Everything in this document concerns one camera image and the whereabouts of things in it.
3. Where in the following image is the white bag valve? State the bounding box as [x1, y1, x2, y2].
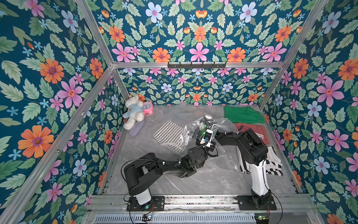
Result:
[204, 114, 212, 120]

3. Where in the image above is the white teddy bear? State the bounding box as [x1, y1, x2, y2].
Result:
[122, 96, 145, 131]

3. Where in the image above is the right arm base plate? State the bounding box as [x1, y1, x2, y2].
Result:
[235, 195, 277, 211]

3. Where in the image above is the green tank top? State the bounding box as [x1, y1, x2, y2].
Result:
[224, 106, 265, 124]

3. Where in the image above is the black wall hook rail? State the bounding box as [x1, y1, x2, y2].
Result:
[167, 62, 227, 70]

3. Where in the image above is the striped shirt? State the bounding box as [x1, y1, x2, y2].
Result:
[153, 121, 187, 155]
[240, 146, 283, 176]

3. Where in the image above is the lilac pouch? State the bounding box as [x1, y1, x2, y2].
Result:
[129, 120, 146, 136]

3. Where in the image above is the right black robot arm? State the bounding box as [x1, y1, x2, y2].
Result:
[196, 117, 274, 210]

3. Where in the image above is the aluminium front rail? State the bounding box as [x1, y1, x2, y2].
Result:
[86, 194, 319, 213]

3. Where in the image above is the red tank top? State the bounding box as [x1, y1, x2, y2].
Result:
[234, 123, 270, 145]

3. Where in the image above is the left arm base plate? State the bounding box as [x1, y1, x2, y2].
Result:
[126, 196, 166, 212]

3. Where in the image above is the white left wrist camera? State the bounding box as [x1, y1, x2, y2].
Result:
[200, 129, 215, 148]

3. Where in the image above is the clear plastic vacuum bag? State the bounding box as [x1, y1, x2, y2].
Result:
[150, 105, 252, 174]

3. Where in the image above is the pink alarm clock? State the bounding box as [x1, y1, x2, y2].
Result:
[143, 102, 153, 116]

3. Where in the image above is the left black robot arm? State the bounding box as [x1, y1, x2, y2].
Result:
[121, 145, 208, 206]

